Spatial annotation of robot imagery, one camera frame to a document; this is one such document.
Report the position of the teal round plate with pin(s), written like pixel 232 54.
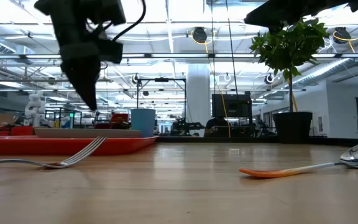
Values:
pixel 89 133

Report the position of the red plastic tray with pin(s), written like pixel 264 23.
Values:
pixel 120 146

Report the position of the red background equipment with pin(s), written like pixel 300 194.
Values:
pixel 14 130

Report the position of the black background monitor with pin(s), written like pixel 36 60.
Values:
pixel 232 105

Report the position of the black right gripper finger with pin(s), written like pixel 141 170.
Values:
pixel 264 21
pixel 267 9

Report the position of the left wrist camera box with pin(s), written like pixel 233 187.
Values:
pixel 112 49

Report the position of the person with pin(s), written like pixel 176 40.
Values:
pixel 216 127

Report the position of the black gantry frame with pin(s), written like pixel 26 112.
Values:
pixel 162 80

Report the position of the black background machine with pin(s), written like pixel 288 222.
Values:
pixel 186 126

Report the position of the red equipment box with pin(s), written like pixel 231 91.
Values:
pixel 120 119

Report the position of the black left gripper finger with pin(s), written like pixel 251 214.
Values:
pixel 84 81

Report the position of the white pillar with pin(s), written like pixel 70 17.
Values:
pixel 198 99

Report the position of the green leafy potted plant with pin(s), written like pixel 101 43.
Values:
pixel 287 46

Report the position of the black plant pot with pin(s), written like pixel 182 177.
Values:
pixel 292 127

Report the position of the blue plastic cup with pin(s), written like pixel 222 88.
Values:
pixel 143 123

